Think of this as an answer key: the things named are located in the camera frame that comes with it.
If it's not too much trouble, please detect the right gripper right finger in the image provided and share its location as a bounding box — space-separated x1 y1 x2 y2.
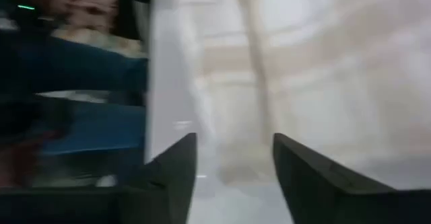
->
272 132 431 224

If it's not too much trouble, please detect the white plaid kitchen towel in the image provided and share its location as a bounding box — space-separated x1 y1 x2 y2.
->
174 0 431 188

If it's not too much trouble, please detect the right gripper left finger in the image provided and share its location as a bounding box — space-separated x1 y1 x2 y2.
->
0 132 198 224

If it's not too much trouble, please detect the person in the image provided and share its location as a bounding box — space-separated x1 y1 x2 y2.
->
0 25 149 186

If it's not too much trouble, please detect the black table frame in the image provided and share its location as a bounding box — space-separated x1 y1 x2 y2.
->
112 0 152 42

